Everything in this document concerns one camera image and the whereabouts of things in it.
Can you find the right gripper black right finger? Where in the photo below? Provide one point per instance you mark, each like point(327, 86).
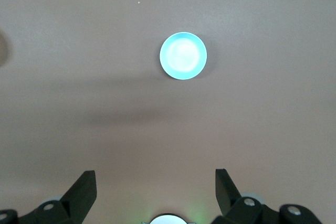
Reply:
point(228, 195)

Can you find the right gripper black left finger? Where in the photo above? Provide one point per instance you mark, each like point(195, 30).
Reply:
point(76, 197)

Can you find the light blue bowl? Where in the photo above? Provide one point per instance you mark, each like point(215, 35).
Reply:
point(183, 56)

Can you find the brown table mat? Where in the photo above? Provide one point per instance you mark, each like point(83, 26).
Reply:
point(78, 37)

